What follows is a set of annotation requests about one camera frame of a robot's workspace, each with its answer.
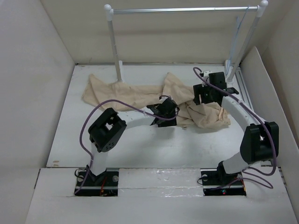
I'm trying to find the beige trousers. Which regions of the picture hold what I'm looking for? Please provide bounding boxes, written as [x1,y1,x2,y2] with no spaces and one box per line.
[82,72,231,129]

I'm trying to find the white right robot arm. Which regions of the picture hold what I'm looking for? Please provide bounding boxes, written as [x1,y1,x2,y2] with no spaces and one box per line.
[193,67,279,185]

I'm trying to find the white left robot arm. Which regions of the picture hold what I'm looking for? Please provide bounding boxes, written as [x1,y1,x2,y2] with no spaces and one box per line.
[88,97,179,185]

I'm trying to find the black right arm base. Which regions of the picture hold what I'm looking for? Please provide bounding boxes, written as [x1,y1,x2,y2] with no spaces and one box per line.
[197,168,246,196]

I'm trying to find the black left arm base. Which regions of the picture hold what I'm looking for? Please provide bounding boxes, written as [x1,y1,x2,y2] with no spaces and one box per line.
[74,169,119,197]

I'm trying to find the white metal clothes rack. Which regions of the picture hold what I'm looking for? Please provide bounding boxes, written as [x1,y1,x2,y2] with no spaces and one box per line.
[104,0,269,83]

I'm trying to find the aluminium side rail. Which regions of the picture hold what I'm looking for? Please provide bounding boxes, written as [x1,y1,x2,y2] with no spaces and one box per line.
[235,68,253,110]

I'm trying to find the blue wire hanger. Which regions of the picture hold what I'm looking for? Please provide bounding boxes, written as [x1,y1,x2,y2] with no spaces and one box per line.
[226,6,249,75]

